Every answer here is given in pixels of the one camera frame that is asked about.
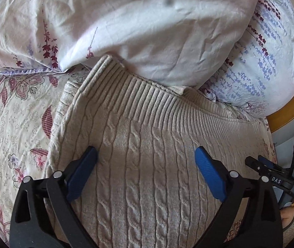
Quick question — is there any beige cable-knit sweater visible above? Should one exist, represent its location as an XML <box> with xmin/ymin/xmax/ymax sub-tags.
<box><xmin>44</xmin><ymin>55</ymin><xmax>275</xmax><ymax>247</ymax></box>

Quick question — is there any person's right hand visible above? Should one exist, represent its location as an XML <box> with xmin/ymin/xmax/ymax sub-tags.
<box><xmin>280</xmin><ymin>206</ymin><xmax>294</xmax><ymax>228</ymax></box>

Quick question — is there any blue lavender-print pillow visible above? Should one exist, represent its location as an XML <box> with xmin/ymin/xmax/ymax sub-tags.
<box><xmin>200</xmin><ymin>0</ymin><xmax>294</xmax><ymax>118</ymax></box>

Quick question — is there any floral bed quilt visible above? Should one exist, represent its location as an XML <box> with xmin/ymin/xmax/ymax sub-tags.
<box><xmin>0</xmin><ymin>66</ymin><xmax>89</xmax><ymax>245</ymax></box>

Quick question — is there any white lavender-print pillow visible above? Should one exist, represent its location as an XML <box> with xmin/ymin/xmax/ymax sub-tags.
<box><xmin>0</xmin><ymin>0</ymin><xmax>257</xmax><ymax>86</ymax></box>

